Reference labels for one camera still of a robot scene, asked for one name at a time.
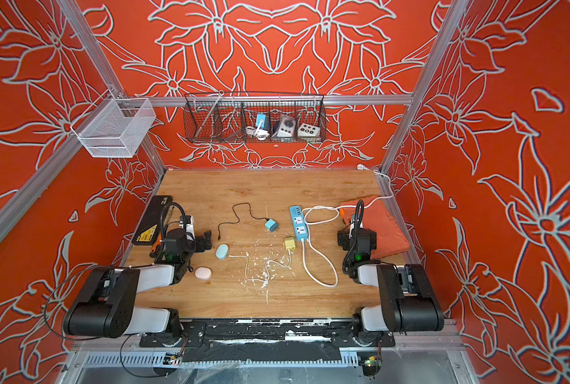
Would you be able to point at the pink earbud case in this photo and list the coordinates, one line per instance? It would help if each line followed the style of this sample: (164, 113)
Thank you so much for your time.
(203, 273)

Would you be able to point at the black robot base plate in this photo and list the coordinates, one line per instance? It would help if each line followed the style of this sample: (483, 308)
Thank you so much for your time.
(338, 332)

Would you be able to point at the clear acrylic wall box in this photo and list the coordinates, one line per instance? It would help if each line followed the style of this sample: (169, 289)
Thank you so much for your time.
(115, 131)

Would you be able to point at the black box yellow label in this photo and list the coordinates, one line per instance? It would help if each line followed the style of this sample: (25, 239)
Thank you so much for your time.
(147, 231)

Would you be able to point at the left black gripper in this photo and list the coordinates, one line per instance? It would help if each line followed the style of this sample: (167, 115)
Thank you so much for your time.
(202, 241)

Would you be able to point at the yellow USB wall charger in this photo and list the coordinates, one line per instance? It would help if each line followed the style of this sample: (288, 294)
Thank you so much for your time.
(290, 243)

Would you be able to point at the blue power strip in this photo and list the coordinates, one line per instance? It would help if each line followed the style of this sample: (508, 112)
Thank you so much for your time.
(299, 223)

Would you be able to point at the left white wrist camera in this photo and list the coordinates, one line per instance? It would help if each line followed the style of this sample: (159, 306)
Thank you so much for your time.
(188, 225)

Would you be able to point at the black wire wall basket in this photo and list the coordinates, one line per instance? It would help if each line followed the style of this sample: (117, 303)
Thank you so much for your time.
(229, 117)

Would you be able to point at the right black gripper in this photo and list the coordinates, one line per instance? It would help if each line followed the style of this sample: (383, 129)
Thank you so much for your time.
(344, 238)

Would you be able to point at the blue charger in basket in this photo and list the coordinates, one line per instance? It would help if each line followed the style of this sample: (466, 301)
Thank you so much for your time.
(262, 122)

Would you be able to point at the mint green earbud case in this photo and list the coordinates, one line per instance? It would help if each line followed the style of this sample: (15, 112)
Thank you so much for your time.
(222, 252)

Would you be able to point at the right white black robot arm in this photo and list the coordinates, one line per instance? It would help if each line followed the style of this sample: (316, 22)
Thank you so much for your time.
(407, 301)

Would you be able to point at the orange plastic tool case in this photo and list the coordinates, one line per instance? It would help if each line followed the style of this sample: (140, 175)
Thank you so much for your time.
(391, 243)

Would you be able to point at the white cube socket adapter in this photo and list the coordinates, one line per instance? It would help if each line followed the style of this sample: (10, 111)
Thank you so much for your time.
(307, 131)

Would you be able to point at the teal USB wall charger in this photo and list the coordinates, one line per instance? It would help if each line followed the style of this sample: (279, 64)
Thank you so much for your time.
(271, 225)

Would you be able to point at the white round socket adapter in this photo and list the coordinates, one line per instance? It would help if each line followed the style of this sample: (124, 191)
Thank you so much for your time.
(285, 128)

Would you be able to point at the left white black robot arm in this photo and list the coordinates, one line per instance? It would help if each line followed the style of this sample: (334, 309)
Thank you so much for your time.
(106, 305)

